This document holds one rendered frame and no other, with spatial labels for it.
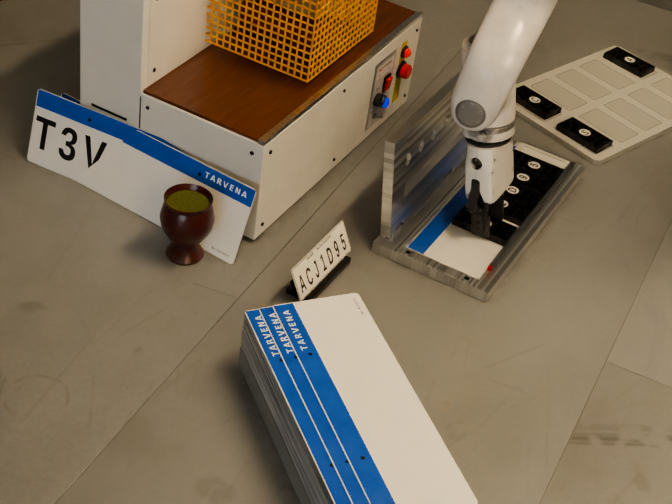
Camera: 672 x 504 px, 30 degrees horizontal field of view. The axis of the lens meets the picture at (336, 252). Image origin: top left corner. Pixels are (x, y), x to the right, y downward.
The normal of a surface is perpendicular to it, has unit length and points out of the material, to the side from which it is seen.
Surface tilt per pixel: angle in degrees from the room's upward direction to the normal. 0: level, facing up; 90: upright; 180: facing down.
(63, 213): 0
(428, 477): 0
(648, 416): 0
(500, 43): 47
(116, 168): 69
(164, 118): 90
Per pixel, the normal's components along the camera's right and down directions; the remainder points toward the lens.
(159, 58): 0.86, 0.39
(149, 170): -0.47, 0.15
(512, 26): -0.01, -0.18
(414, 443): 0.13, -0.78
